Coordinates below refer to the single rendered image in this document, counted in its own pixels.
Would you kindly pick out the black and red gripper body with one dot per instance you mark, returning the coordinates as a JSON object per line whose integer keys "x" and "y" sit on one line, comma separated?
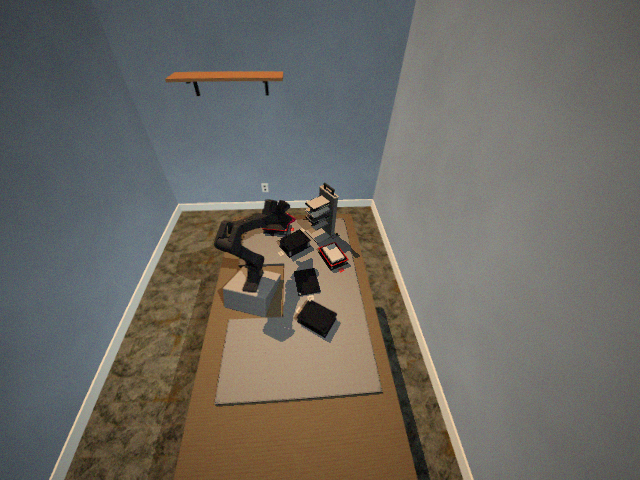
{"x": 284, "y": 224}

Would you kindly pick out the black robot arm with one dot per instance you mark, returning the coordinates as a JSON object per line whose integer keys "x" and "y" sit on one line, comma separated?
{"x": 232, "y": 244}

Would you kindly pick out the black rectangular frame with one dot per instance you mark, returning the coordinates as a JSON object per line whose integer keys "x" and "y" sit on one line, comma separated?
{"x": 316, "y": 318}

